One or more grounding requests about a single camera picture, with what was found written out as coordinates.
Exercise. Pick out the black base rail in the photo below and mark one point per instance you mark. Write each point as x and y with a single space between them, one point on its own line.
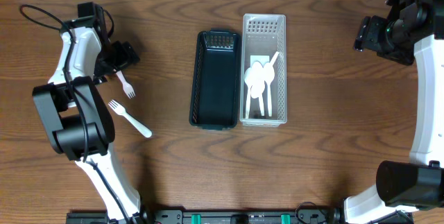
310 215

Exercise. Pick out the white fork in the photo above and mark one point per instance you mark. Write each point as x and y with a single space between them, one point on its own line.
127 87
121 111

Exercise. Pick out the white spoon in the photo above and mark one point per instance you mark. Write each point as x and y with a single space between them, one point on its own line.
249 81
258 67
257 92

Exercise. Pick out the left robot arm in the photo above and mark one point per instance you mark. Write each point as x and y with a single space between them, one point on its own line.
75 117

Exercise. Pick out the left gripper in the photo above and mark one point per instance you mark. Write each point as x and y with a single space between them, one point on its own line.
124 55

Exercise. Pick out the clear plastic basket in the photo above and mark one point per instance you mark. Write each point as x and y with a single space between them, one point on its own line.
264 34

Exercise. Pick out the white spoon bowl down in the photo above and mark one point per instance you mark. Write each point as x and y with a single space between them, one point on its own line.
269 75

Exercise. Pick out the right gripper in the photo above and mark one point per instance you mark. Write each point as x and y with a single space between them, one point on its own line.
363 33

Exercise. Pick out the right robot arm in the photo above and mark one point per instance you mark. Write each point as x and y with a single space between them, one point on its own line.
412 35

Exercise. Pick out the black plastic basket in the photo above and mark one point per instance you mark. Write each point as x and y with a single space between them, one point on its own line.
215 89

